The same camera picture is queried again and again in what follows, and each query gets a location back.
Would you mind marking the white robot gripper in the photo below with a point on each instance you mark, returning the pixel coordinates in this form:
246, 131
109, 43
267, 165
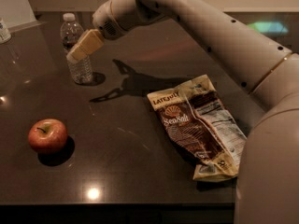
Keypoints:
104, 20

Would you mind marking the clear plastic water bottle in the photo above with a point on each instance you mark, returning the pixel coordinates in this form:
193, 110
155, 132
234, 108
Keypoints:
79, 64

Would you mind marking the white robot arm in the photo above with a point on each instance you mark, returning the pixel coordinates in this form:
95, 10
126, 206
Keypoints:
267, 190

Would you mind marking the white panel in corner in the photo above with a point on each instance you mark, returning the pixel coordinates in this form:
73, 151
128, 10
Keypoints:
18, 15

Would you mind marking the white container at left edge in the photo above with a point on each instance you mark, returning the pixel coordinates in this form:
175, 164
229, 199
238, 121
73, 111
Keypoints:
5, 34

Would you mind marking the red apple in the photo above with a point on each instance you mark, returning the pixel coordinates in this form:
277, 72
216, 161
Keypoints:
47, 136

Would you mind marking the brown sea salt chip bag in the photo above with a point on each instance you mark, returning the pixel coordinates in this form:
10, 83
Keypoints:
197, 121

